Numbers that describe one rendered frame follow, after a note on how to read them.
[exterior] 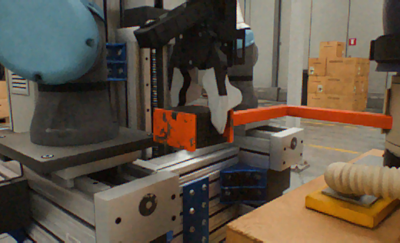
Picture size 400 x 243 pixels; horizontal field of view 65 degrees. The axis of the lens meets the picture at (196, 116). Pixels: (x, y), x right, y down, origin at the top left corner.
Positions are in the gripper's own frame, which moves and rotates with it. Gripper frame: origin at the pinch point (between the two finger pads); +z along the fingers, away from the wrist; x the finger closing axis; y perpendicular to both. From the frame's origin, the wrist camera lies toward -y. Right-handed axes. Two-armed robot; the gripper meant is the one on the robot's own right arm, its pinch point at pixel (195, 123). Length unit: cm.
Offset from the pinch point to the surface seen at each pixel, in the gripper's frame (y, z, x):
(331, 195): 14.9, 11.3, -14.6
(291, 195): 15.6, 13.7, -7.6
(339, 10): 933, -165, 374
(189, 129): -4.7, -0.3, -3.8
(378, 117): 24.2, -0.1, -17.4
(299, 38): 292, -37, 144
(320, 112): 24.2, 0.1, -7.8
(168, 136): -4.7, 1.3, 0.7
